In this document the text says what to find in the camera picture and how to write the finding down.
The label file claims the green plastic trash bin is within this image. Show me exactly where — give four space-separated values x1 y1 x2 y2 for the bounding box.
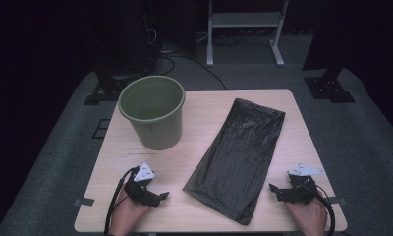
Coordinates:
117 75 187 151

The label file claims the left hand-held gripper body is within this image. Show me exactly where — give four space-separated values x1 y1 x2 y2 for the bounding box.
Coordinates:
123 161 162 208

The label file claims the person's left hand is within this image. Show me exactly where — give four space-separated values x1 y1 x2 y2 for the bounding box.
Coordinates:
109 186 153 236

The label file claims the black stand with base plate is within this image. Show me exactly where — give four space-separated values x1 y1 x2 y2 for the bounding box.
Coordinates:
302 0 357 104
83 0 161 106

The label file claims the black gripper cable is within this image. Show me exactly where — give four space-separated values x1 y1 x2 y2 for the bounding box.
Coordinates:
311 184 337 236
103 166 140 236

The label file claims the white metal stand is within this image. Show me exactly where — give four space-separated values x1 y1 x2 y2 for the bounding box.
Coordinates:
205 0 291 69

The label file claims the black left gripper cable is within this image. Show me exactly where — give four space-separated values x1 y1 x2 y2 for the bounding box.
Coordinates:
103 166 140 236

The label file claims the person's right hand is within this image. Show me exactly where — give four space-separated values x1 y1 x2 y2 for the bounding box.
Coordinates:
284 196 330 236

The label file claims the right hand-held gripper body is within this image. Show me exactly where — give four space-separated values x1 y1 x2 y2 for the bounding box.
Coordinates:
275 162 326 206

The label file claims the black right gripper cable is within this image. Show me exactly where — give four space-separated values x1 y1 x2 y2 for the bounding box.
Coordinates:
311 184 337 236

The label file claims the long black floor cable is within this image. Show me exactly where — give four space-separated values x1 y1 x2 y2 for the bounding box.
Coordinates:
158 54 229 91

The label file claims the grey tape strip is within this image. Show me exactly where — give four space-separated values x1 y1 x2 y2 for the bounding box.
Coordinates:
327 196 348 207
73 197 96 207

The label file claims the black plastic garbage bag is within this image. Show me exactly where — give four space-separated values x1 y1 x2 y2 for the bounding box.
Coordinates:
182 97 287 226

